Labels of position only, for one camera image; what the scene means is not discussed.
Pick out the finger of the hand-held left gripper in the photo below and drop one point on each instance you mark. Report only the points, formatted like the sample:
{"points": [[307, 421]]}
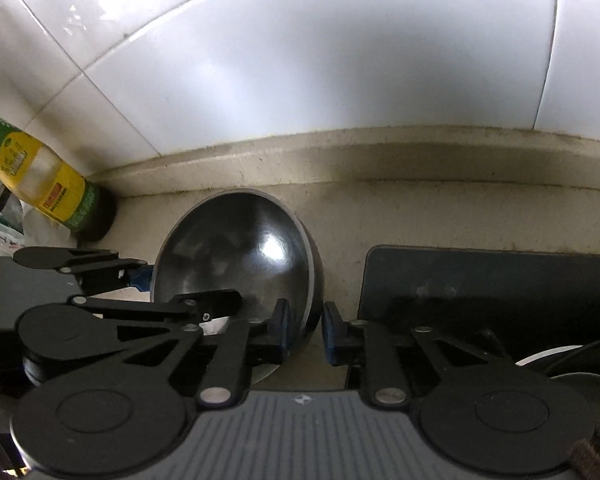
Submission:
{"points": [[205, 305], [141, 276]]}

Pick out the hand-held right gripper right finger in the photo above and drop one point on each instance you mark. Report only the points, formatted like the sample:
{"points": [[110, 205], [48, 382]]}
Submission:
{"points": [[330, 332]]}

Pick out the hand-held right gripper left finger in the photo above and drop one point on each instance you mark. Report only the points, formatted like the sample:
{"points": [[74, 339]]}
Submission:
{"points": [[283, 330]]}

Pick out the stainless steel bowl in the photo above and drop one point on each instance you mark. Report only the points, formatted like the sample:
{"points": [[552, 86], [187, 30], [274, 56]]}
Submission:
{"points": [[220, 245]]}

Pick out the person's right forearm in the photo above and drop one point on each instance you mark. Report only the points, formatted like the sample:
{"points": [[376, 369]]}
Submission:
{"points": [[592, 460]]}

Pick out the green cap yellow label bottle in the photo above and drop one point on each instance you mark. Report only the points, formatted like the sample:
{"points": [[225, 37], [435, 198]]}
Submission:
{"points": [[55, 180]]}

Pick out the black glass gas stove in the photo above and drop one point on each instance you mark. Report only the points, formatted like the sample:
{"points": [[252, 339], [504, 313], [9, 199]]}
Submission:
{"points": [[480, 285]]}

